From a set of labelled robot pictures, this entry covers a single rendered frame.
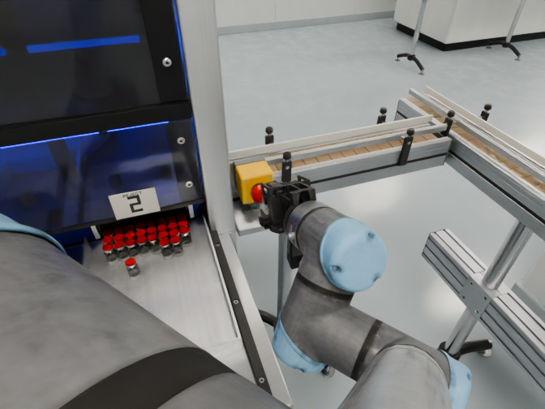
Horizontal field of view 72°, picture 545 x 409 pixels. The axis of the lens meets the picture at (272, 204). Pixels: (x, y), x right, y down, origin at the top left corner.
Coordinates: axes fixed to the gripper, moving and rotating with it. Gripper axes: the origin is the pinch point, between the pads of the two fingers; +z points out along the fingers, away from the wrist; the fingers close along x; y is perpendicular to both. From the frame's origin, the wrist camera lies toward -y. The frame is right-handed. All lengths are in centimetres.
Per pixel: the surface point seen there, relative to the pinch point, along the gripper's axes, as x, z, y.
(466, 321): -68, 20, -62
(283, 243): -12.2, 37.2, -24.3
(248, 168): 1.3, 8.9, 6.8
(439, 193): -144, 122, -54
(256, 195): 1.4, 4.6, 1.7
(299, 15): -204, 460, 122
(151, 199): 22.1, 6.6, 4.9
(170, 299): 22.7, -0.1, -13.9
